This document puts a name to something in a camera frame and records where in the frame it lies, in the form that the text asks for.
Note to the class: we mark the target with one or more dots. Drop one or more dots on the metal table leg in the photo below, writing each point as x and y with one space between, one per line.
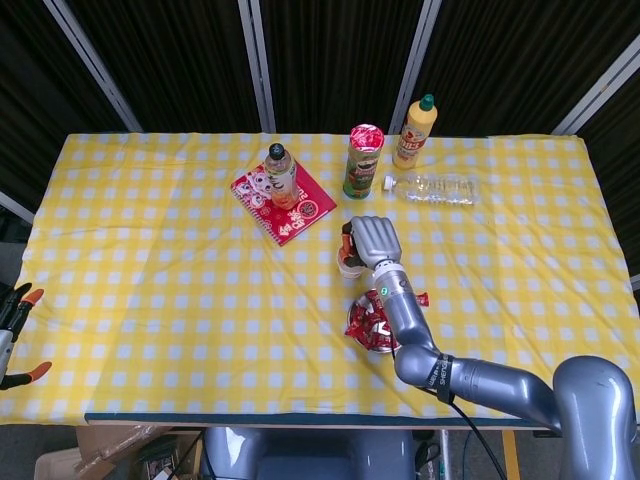
446 455

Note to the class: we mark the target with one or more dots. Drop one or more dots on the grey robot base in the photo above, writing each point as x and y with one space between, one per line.
310 455

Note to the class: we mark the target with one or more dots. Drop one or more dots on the green Pringles can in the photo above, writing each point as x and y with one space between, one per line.
361 175

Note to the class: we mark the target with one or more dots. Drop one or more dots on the clear empty water bottle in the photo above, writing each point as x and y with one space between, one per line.
440 189

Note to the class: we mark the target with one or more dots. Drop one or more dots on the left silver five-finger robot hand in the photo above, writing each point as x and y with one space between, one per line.
10 320

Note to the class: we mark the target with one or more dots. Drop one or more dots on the yellow white checkered tablecloth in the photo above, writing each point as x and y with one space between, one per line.
150 300

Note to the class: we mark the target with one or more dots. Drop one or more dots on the white paper cup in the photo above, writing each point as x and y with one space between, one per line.
350 273

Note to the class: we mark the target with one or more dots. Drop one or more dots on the brown cardboard box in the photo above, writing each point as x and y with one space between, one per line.
115 445

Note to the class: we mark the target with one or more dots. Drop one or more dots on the grey partition post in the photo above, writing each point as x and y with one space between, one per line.
15 206
600 90
257 65
420 65
636 284
95 65

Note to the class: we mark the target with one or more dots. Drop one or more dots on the red candy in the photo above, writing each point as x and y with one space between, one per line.
424 299
363 303
370 320
352 331
377 338

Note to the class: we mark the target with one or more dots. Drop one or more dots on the orange drink plastic bottle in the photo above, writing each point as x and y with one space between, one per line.
281 185

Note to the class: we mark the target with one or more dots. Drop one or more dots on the wooden table with dark edge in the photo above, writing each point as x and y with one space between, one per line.
300 420

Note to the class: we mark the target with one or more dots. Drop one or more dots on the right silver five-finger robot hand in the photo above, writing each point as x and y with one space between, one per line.
375 237

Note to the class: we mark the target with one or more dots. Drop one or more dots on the red spiral notebook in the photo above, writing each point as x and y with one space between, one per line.
300 220

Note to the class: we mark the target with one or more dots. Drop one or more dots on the yellow squeeze bottle green cap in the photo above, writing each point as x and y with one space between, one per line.
412 145

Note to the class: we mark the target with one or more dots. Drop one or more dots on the round steel plate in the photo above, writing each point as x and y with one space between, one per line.
382 350

